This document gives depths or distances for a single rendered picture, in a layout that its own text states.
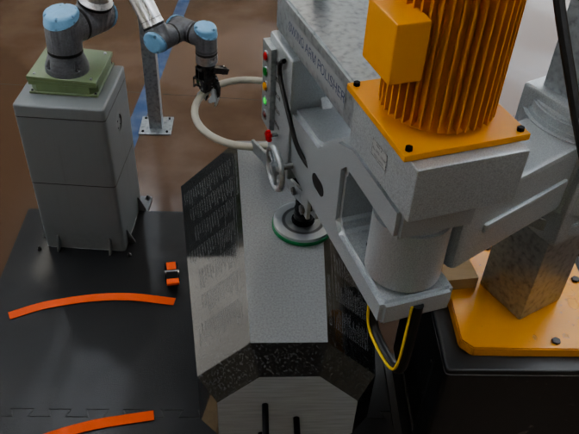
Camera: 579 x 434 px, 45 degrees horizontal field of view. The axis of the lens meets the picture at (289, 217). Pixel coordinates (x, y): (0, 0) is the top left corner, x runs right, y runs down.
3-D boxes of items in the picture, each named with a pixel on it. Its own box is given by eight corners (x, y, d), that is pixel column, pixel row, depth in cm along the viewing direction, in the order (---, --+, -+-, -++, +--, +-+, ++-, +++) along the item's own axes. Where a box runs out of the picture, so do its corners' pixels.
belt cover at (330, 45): (510, 213, 148) (532, 149, 137) (403, 237, 141) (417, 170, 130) (339, 20, 215) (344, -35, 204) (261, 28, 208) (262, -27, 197)
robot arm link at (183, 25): (160, 18, 279) (184, 28, 274) (178, 9, 286) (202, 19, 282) (160, 40, 285) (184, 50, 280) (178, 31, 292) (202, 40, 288)
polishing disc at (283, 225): (290, 196, 259) (290, 194, 258) (342, 215, 252) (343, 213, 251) (262, 229, 244) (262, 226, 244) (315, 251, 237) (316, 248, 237)
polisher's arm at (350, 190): (442, 336, 183) (484, 190, 151) (362, 356, 177) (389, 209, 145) (337, 172, 235) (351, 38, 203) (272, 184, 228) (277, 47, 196)
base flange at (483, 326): (563, 251, 260) (567, 242, 256) (612, 357, 223) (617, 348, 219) (432, 249, 258) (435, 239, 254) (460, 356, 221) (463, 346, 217)
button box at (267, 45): (277, 130, 222) (279, 48, 203) (269, 131, 221) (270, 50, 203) (269, 116, 228) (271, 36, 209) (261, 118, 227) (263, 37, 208)
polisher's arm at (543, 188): (549, 135, 225) (573, 65, 208) (644, 191, 204) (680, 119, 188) (378, 220, 189) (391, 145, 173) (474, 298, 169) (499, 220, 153)
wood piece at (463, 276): (465, 267, 245) (468, 257, 242) (475, 288, 238) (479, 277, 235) (410, 272, 242) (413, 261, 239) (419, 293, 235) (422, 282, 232)
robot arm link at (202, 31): (202, 15, 281) (221, 23, 277) (202, 43, 290) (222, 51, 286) (187, 25, 275) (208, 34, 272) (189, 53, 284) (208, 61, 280)
